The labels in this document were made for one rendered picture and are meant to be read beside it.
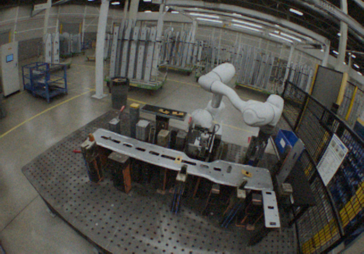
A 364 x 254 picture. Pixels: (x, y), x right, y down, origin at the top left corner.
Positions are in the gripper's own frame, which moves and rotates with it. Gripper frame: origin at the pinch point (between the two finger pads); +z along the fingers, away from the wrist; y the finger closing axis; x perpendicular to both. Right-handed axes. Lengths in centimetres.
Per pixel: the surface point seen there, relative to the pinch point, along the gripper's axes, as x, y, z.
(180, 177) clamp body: -41.4, 19.4, 10.0
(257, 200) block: 8.0, 19.8, 16.2
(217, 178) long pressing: -19.5, 9.0, 14.3
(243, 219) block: 6.5, 22.7, 35.1
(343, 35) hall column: 505, -561, -308
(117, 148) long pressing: -89, 6, 15
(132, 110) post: -96, -30, 2
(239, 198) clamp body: -6.7, 24.7, 11.0
